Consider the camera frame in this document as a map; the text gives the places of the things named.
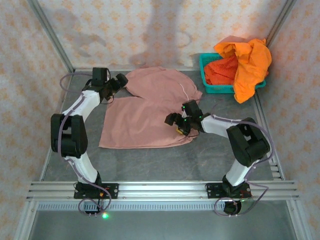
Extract aluminium table edge rail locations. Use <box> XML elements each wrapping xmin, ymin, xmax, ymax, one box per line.
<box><xmin>72</xmin><ymin>66</ymin><xmax>201</xmax><ymax>74</ymax></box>
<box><xmin>38</xmin><ymin>72</ymin><xmax>75</xmax><ymax>182</ymax></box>
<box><xmin>252</xmin><ymin>93</ymin><xmax>286</xmax><ymax>181</ymax></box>

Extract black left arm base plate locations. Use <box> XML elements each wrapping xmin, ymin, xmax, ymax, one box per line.
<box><xmin>73</xmin><ymin>182</ymin><xmax>119</xmax><ymax>200</ymax></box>

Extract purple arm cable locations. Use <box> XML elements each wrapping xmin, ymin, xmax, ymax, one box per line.
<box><xmin>211</xmin><ymin>104</ymin><xmax>276</xmax><ymax>217</ymax></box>
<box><xmin>58</xmin><ymin>72</ymin><xmax>113</xmax><ymax>218</ymax></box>

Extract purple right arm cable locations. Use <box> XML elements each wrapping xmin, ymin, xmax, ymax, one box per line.
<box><xmin>211</xmin><ymin>104</ymin><xmax>276</xmax><ymax>217</ymax></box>

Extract pink shorts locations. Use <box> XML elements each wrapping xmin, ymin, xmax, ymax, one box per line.
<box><xmin>98</xmin><ymin>66</ymin><xmax>203</xmax><ymax>150</ymax></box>

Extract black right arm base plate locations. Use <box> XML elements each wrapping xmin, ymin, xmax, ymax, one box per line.
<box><xmin>204</xmin><ymin>182</ymin><xmax>252</xmax><ymax>200</ymax></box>

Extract teal plastic basket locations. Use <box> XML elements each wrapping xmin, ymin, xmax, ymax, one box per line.
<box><xmin>199</xmin><ymin>52</ymin><xmax>267</xmax><ymax>95</ymax></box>

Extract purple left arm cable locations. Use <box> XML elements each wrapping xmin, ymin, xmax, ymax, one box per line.
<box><xmin>58</xmin><ymin>72</ymin><xmax>113</xmax><ymax>218</ymax></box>

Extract red-orange shorts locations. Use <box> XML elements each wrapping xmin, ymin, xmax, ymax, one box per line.
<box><xmin>203</xmin><ymin>56</ymin><xmax>238</xmax><ymax>87</ymax></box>

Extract grey metal panel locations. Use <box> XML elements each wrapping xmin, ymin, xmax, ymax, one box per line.
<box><xmin>27</xmin><ymin>209</ymin><xmax>298</xmax><ymax>240</ymax></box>

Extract long aluminium mounting rail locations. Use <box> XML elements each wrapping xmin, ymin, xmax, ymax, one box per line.
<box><xmin>26</xmin><ymin>180</ymin><xmax>300</xmax><ymax>201</ymax></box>

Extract aluminium frame post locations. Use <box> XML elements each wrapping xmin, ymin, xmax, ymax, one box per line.
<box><xmin>265</xmin><ymin>0</ymin><xmax>298</xmax><ymax>47</ymax></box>
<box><xmin>26</xmin><ymin>0</ymin><xmax>75</xmax><ymax>75</ymax></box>

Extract short aluminium frame leg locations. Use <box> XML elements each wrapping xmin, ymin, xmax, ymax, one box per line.
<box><xmin>286</xmin><ymin>199</ymin><xmax>313</xmax><ymax>240</ymax></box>
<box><xmin>14</xmin><ymin>199</ymin><xmax>38</xmax><ymax>240</ymax></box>

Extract bright orange shorts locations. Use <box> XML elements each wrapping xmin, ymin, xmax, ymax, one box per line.
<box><xmin>214</xmin><ymin>34</ymin><xmax>273</xmax><ymax>105</ymax></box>

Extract slotted grey cable duct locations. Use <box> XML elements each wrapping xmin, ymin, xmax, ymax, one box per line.
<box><xmin>34</xmin><ymin>201</ymin><xmax>291</xmax><ymax>212</ymax></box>

